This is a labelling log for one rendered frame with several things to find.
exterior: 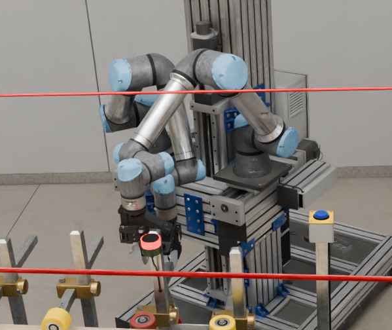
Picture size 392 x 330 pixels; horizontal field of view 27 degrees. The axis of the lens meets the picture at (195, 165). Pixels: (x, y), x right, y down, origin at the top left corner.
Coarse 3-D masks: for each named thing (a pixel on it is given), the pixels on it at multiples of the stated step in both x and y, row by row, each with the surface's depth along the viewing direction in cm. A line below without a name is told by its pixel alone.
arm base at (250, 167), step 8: (240, 152) 305; (256, 152) 303; (264, 152) 305; (240, 160) 306; (248, 160) 304; (256, 160) 304; (264, 160) 306; (240, 168) 306; (248, 168) 304; (256, 168) 306; (264, 168) 306; (240, 176) 307; (248, 176) 305; (256, 176) 305
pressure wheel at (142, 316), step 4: (144, 312) 255; (148, 312) 255; (136, 316) 254; (140, 316) 254; (144, 316) 254; (148, 316) 254; (152, 316) 253; (132, 320) 252; (136, 320) 252; (140, 320) 252; (144, 320) 252; (148, 320) 252; (152, 320) 251; (132, 324) 250; (136, 324) 250; (140, 324) 250; (144, 324) 250; (148, 324) 249; (152, 324) 250; (132, 328) 250; (136, 328) 249; (140, 328) 249; (144, 328) 249; (148, 328) 249; (152, 328) 250
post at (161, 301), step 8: (152, 232) 248; (160, 232) 251; (160, 256) 251; (152, 264) 253; (160, 264) 252; (152, 280) 256; (160, 280) 255; (160, 296) 258; (160, 304) 259; (168, 304) 262; (160, 312) 260; (160, 328) 263; (168, 328) 263
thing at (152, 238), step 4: (144, 236) 246; (148, 236) 246; (152, 236) 246; (156, 236) 246; (144, 240) 244; (148, 240) 244; (152, 240) 244; (156, 240) 244; (156, 248) 244; (152, 260) 248; (156, 268) 251; (160, 288) 256; (160, 292) 257
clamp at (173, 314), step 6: (144, 306) 264; (150, 306) 264; (138, 312) 262; (150, 312) 261; (168, 312) 260; (174, 312) 260; (156, 318) 261; (162, 318) 260; (168, 318) 260; (174, 318) 260; (156, 324) 262; (162, 324) 261; (168, 324) 261; (174, 324) 261
